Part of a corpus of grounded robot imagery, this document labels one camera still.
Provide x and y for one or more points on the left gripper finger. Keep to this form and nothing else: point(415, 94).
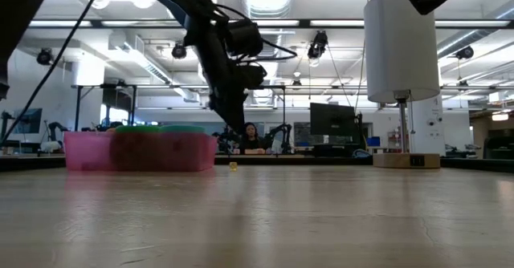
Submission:
point(219, 105)
point(239, 107)

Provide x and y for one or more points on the large teal foam die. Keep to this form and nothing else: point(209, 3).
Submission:
point(182, 128)

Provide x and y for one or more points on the large green foam die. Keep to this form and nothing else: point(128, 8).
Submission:
point(138, 129)

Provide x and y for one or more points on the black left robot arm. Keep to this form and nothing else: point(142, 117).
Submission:
point(20, 19)

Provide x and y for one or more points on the black background robot arm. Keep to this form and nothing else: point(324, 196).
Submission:
point(281, 131)
point(225, 137)
point(56, 128)

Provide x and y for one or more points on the seated person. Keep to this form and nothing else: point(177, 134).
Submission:
point(251, 137)

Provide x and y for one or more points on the black ceiling spotlight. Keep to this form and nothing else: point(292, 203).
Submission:
point(296, 84)
point(317, 43)
point(44, 56)
point(178, 50)
point(465, 52)

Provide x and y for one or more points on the small yellow translucent die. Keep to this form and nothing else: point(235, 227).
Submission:
point(233, 166)

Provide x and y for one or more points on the white cylinder lamp wooden base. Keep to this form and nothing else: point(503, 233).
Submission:
point(401, 59)

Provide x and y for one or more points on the large black monitor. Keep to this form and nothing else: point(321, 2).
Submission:
point(331, 119)

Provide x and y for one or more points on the long light bar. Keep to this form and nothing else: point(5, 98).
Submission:
point(341, 23)

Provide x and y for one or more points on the small blue screen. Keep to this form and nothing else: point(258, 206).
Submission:
point(373, 141)

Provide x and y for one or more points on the pink translucent plastic bin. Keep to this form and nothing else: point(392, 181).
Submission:
point(84, 151)

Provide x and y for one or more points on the monitor with blue screen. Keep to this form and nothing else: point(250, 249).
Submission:
point(34, 119)

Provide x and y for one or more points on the black background rig frame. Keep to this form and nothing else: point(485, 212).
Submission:
point(77, 111)
point(284, 111)

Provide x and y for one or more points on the black aluminium table frame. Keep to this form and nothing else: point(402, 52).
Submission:
point(40, 163)

